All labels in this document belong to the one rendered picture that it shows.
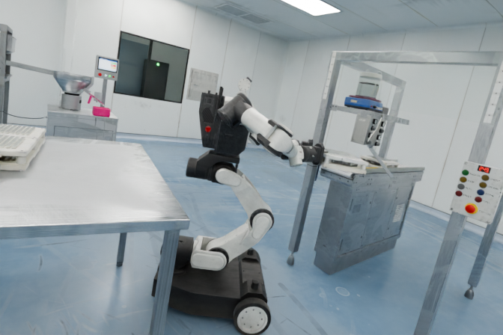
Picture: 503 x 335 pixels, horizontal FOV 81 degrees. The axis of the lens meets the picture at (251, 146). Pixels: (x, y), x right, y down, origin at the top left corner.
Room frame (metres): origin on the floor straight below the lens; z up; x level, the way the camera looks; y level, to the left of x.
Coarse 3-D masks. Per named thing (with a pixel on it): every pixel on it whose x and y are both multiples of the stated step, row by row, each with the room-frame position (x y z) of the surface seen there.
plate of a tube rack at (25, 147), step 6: (30, 138) 1.19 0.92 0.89; (36, 138) 1.21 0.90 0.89; (24, 144) 1.09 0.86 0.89; (30, 144) 1.11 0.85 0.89; (0, 150) 0.98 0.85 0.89; (6, 150) 0.99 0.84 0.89; (12, 150) 1.00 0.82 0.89; (18, 150) 1.01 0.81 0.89; (24, 150) 1.02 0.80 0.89; (30, 150) 1.07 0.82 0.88; (18, 156) 1.00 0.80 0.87; (24, 156) 1.01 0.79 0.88
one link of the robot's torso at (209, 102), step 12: (204, 96) 1.53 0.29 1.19; (216, 96) 1.54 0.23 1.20; (204, 108) 1.53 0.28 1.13; (216, 108) 1.50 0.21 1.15; (204, 120) 1.53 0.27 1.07; (216, 120) 1.51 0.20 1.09; (204, 132) 1.53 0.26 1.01; (216, 132) 1.54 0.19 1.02; (228, 132) 1.53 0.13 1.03; (240, 132) 1.53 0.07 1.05; (204, 144) 1.55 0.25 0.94; (216, 144) 1.54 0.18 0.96; (228, 144) 1.54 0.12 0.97; (240, 144) 1.55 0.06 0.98
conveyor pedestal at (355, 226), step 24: (336, 192) 2.21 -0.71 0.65; (360, 192) 2.22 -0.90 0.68; (384, 192) 2.50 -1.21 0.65; (408, 192) 2.86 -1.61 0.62; (336, 216) 2.17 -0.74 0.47; (360, 216) 2.29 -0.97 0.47; (384, 216) 2.59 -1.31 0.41; (336, 240) 2.14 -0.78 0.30; (360, 240) 2.36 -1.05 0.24; (384, 240) 2.67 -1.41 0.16; (336, 264) 2.18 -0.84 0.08
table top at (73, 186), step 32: (32, 160) 1.14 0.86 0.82; (64, 160) 1.22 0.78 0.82; (96, 160) 1.30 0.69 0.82; (128, 160) 1.40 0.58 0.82; (0, 192) 0.81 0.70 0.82; (32, 192) 0.85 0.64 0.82; (64, 192) 0.90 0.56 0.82; (96, 192) 0.95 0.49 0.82; (128, 192) 1.00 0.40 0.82; (160, 192) 1.06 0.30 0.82; (0, 224) 0.65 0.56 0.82; (32, 224) 0.68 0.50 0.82; (64, 224) 0.71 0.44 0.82; (96, 224) 0.75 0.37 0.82; (128, 224) 0.79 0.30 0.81; (160, 224) 0.83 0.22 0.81
